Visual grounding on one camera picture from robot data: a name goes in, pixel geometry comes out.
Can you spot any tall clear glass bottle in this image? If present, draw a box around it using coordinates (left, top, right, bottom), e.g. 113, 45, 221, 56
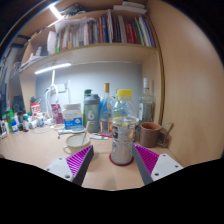
138, 77, 156, 124

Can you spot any bright ceiling light tube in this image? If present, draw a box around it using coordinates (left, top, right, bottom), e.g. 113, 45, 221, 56
48, 3, 64, 21

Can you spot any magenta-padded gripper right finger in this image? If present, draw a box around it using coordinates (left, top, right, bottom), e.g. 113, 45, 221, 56
131, 143, 184, 186

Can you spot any brown mug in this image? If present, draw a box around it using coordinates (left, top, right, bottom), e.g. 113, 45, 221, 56
139, 121, 170, 149

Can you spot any blue and white box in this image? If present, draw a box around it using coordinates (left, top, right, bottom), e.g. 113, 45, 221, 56
62, 103, 84, 131

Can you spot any clear yellow-capped drink bottle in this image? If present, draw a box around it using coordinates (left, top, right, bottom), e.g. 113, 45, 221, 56
109, 88, 140, 165

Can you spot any green packet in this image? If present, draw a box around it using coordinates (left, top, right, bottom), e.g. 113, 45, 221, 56
6, 109, 15, 131

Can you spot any pink box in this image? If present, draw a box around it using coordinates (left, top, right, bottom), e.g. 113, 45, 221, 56
50, 103, 65, 125

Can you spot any red and white canister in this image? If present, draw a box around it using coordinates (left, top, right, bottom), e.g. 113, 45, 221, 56
30, 102, 42, 118

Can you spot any flat round red coaster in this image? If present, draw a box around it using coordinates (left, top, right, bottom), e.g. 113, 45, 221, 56
108, 153, 135, 167

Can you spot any cream ceramic cup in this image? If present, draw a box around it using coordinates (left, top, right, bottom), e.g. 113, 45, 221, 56
63, 133, 92, 155

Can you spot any wooden shelf unit with books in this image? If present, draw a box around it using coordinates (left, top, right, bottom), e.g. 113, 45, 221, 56
18, 0, 164, 75

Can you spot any slim white light strip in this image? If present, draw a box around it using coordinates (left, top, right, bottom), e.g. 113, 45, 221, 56
34, 62, 73, 76

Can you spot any white wall power outlet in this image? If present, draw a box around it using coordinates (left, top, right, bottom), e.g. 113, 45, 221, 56
54, 83, 67, 94

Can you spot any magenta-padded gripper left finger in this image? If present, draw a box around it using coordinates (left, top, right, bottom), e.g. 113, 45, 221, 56
44, 144, 95, 187

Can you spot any blue gold-capped bottle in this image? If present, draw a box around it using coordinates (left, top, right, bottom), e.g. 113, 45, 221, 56
99, 82, 115, 135

